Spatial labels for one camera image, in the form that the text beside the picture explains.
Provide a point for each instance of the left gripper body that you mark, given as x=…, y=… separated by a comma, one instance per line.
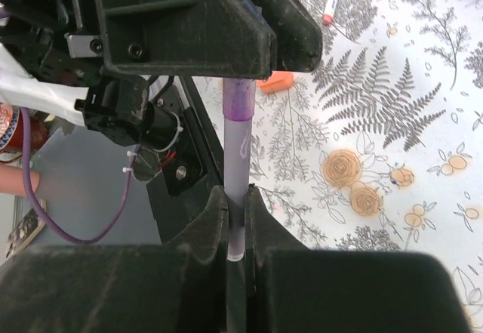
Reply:
x=58, y=42

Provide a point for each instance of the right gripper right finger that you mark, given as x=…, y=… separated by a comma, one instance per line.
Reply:
x=292, y=288

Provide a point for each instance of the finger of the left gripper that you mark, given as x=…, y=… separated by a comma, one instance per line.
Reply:
x=220, y=38
x=298, y=36

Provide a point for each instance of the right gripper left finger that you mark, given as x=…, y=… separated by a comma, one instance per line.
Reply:
x=175, y=287

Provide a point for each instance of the purple highlighter pen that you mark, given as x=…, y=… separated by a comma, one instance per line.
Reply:
x=236, y=174

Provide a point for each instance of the person fingertip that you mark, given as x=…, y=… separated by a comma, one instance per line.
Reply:
x=11, y=180

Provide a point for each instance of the red patterned object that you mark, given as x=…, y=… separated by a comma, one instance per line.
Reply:
x=12, y=130

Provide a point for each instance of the floral tablecloth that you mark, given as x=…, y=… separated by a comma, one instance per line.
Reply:
x=380, y=148

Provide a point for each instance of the patterned coaster tile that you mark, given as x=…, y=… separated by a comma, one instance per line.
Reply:
x=24, y=233

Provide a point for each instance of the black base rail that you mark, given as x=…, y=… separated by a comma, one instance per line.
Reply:
x=181, y=179

